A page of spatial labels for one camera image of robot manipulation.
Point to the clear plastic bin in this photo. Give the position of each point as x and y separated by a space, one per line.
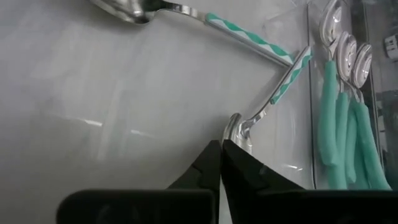
311 140

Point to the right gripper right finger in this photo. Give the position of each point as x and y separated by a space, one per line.
248 193

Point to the teal white striped spoon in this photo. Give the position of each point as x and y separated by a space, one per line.
293 73
242 32

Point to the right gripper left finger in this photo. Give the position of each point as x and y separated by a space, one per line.
192 186

